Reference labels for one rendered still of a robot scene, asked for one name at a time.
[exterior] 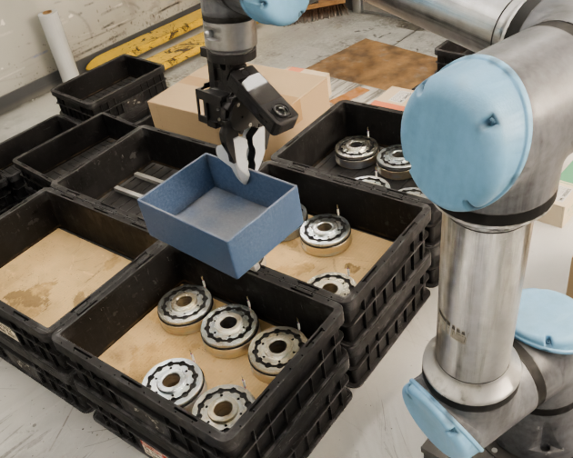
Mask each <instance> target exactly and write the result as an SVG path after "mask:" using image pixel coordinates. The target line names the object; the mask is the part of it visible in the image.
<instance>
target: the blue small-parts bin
mask: <svg viewBox="0 0 573 458"><path fill-rule="evenodd" d="M248 171H249V173H250V174H251V175H250V178H249V180H248V183H247V184H242V183H241V182H240V181H239V180H238V179H237V177H236V175H235V173H234V172H233V170H232V168H231V167H230V166H229V165H227V164H226V163H224V162H223V161H222V160H221V159H219V158H218V156H215V155H212V154H209V153H204V154H202V155H201V156H199V157H198V158H197V159H196V160H194V161H193V162H192V163H190V164H188V165H187V166H185V167H184V168H182V169H181V170H179V171H178V172H177V173H175V174H173V175H172V176H170V177H169V178H167V179H166V180H165V181H164V182H162V183H161V184H159V185H158V186H156V187H155V188H153V189H152V190H150V191H149V192H147V193H146V194H144V195H143V196H141V197H140V198H138V199H137V201H138V204H139V207H140V210H141V212H142V215H143V217H144V220H145V222H146V227H147V230H148V232H149V234H150V235H151V236H153V237H155V238H156V239H158V240H160V241H162V242H164V243H166V244H169V245H171V246H173V247H175V248H176V249H178V250H180V251H182V252H184V253H186V254H189V255H191V256H193V257H195V258H196V259H198V260H199V261H201V262H203V263H205V264H208V265H210V266H212V267H214V268H216V269H217V270H219V271H221V272H223V273H225V274H228V275H230V276H232V277H234V278H236V279H239V278H240V277H241V276H242V275H243V274H245V273H246V272H247V271H248V270H249V269H250V268H252V267H253V266H254V265H255V264H256V263H258V262H259V261H260V260H261V259H262V258H263V257H265V256H266V255H267V254H268V253H269V252H270V251H272V250H273V249H274V248H275V247H276V246H277V245H279V244H280V243H281V242H282V241H283V240H285V239H286V238H287V237H288V236H289V235H290V234H292V233H293V232H294V231H295V230H296V229H297V228H298V227H299V226H300V225H301V224H302V223H303V222H304V220H303V215H302V210H301V204H300V200H299V194H298V189H297V185H295V184H291V183H289V182H286V181H284V180H281V179H278V178H275V177H274V176H271V175H268V174H263V173H261V172H258V171H256V170H253V169H251V168H248Z"/></svg>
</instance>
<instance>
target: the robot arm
mask: <svg viewBox="0 0 573 458"><path fill-rule="evenodd" d="M316 1H319V0H200V4H201V13H202V19H203V28H204V38H205V45H204V46H200V54H201V56H203V57H206V58H207V66H208V75H209V82H206V83H204V85H203V86H201V87H198V88H196V105H197V112H198V121H200V122H202V123H205V124H207V126H210V127H212V128H215V129H217V128H219V127H221V128H220V131H219V137H220V141H221V145H218V146H217V147H216V154H217V156H218V158H219V159H221V160H222V161H223V162H224V163H226V164H227V165H229V166H230V167H231V168H232V170H233V172H234V173H235V175H236V177H237V179H238V180H239V181H240V182H241V183H242V184H247V183H248V180H249V178H250V175H251V174H250V173H249V171H248V168H251V169H253V170H256V171H258V168H259V166H260V165H261V163H262V160H263V157H264V154H265V150H266V149H267V145H268V140H269V136H270V134H272V135H279V134H282V133H284V132H285V131H288V130H290V129H292V128H294V126H295V124H296V121H297V118H298V113H297V111H296V110H295V109H294V108H293V107H292V106H291V105H290V104H289V103H288V102H287V101H286V100H285V99H284V97H283V96H282V95H281V94H280V93H279V92H278V91H277V90H276V89H275V88H274V87H273V86H272V85H271V84H270V83H269V82H268V81H267V80H266V79H265V77H264V76H262V75H261V74H260V73H259V72H258V71H257V70H256V68H255V67H254V66H253V65H249V66H246V62H249V61H252V60H254V59H255V58H256V44H257V31H256V22H259V23H261V24H264V25H275V26H286V25H291V24H293V23H294V22H295V21H297V20H298V18H299V17H300V16H301V15H302V14H303V13H304V12H305V11H306V10H307V6H308V5H310V4H312V3H315V2H316ZM363 1H365V2H367V3H369V4H371V5H374V6H376V7H378V8H380V9H382V10H384V11H387V12H389V13H390V14H392V15H395V16H398V17H400V18H402V19H404V20H406V21H408V22H410V23H412V24H414V25H417V26H419V27H422V28H424V29H426V30H428V31H429V32H431V33H434V34H436V35H439V36H441V37H443V38H446V39H447V40H449V41H451V42H453V43H455V44H458V45H461V46H463V47H465V48H466V49H469V50H471V51H473V52H475V54H473V55H467V56H463V57H461V58H458V59H457V60H455V61H453V62H451V63H449V64H448V65H446V66H444V67H443V68H442V69H441V70H440V71H438V72H437V73H436V74H434V75H431V76H430V77H429V78H427V79H426V80H425V81H423V82H422V83H421V84H420V85H419V86H418V87H417V88H416V89H415V91H414V92H413V93H412V95H411V96H410V97H409V99H408V101H407V104H406V107H405V110H404V113H403V116H402V121H401V145H402V151H403V155H404V158H405V161H409V162H410V164H411V169H410V170H409V172H410V174H411V176H412V178H413V180H414V182H415V183H416V185H417V187H418V188H419V189H420V190H421V192H422V193H423V194H424V195H425V196H426V197H427V198H428V199H429V200H430V201H432V203H433V204H434V205H435V207H436V208H437V209H438V210H439V211H441V212H442V226H441V245H440V263H439V281H438V300H437V334H436V335H435V336H434V337H433V338H432V339H431V340H430V341H429V342H428V344H427V346H426V348H425V351H424V353H423V358H422V372H421V374H420V375H418V376H417V377H415V378H414V379H413V378H411V379H409V382H408V383H406V384H405V385H404V387H403V389H402V397H403V400H404V403H405V405H406V407H407V409H408V411H409V413H410V415H411V416H412V418H413V419H414V421H415V422H416V424H417V425H418V427H419V428H420V429H421V431H422V432H423V433H424V434H425V436H426V437H427V438H428V439H429V440H430V441H431V442H432V443H433V444H434V445H435V446H436V447H437V448H438V449H439V450H440V451H441V452H442V453H444V454H445V455H447V456H448V457H450V458H471V457H472V456H474V455H475V454H477V453H482V452H483V451H484V448H485V447H487V446H488V445H489V444H491V443H492V442H494V441H496V442H497V443H498V444H499V445H500V446H501V447H502V448H504V449H505V450H506V451H508V452H509V453H512V454H514V455H516V456H517V457H519V458H571V457H573V299H572V298H570V297H568V296H566V295H564V294H562V293H559V292H556V291H552V290H549V289H538V288H526V289H523V283H524V278H525V272H526V268H527V262H528V252H529V247H530V242H531V236H532V231H533V225H534V222H535V221H536V220H537V219H539V218H541V217H542V216H543V215H545V214H546V213H547V212H548V211H549V210H550V209H551V207H552V206H553V204H554V203H555V201H556V198H557V194H558V186H559V181H560V176H561V172H562V167H563V164H564V162H565V160H566V159H567V157H568V156H569V155H570V154H572V153H573V0H363ZM208 87H209V88H208ZM206 88H208V89H206ZM204 89H206V90H204ZM199 99H201V100H203V105H204V113H205V115H202V114H201V111H200V103H199ZM239 134H243V135H242V136H239ZM247 159H248V160H247ZM248 161H249V164H248Z"/></svg>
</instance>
